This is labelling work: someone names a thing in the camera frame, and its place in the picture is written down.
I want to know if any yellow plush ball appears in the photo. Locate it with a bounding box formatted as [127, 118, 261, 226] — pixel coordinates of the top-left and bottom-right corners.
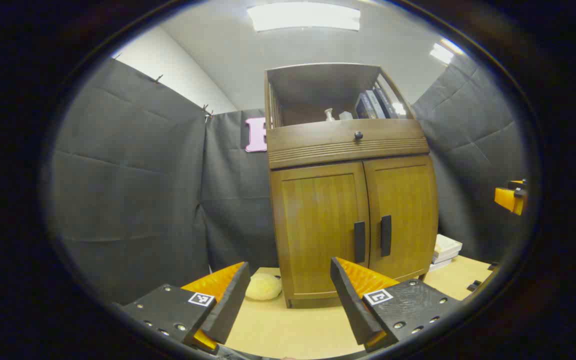
[245, 272, 283, 301]

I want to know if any black backdrop cloth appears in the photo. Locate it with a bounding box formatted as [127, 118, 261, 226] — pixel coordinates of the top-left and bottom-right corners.
[50, 52, 529, 306]

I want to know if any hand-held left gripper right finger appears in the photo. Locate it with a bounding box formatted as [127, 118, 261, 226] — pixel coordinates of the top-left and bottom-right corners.
[330, 257, 464, 353]

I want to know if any wooden cabinet door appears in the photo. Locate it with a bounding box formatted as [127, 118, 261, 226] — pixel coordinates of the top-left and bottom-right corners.
[270, 161, 371, 301]
[363, 155, 439, 282]

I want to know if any small ceiling light panel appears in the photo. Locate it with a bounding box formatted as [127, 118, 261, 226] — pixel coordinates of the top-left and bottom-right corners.
[429, 39, 466, 66]

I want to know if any wooden double-door shoe cabinet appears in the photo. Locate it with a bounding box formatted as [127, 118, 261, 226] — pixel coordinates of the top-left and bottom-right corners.
[264, 62, 439, 309]

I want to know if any large ceiling light panel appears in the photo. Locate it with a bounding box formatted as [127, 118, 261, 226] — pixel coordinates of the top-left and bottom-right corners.
[247, 1, 362, 33]

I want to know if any dark blue book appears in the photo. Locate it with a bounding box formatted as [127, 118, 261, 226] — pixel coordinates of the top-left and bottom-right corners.
[354, 92, 376, 120]

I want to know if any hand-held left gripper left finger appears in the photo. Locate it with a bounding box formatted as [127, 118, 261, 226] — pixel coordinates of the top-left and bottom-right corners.
[120, 261, 252, 356]

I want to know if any grey book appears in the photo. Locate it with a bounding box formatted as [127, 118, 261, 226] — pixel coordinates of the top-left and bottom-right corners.
[365, 90, 387, 120]

